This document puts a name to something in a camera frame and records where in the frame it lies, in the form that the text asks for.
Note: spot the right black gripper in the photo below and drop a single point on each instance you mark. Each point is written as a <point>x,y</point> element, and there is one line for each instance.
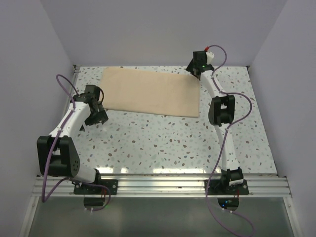
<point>190,67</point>

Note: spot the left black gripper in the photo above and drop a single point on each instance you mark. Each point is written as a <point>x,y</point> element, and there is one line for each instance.
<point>101,116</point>

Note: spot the beige cloth wrap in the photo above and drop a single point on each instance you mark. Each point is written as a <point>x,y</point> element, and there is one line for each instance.
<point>150,92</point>

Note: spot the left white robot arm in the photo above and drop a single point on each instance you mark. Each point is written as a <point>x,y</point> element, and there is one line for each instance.
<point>57,153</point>

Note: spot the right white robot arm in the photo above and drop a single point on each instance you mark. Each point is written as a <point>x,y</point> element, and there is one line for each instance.
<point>221,114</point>

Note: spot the aluminium left side rail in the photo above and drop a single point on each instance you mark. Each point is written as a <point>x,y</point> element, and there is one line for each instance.
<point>69,110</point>

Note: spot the aluminium rail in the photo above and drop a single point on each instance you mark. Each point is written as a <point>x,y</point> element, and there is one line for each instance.
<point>69,110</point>
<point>192,185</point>

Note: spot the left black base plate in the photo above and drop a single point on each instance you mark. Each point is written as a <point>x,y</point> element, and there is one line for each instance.
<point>105,186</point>

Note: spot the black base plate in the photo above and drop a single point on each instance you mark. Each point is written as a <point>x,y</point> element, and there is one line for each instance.
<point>105,186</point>
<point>215,188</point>

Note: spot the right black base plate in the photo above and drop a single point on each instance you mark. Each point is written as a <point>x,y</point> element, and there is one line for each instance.
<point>215,188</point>

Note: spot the aluminium front rail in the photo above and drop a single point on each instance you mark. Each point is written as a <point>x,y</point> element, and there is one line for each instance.
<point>192,185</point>

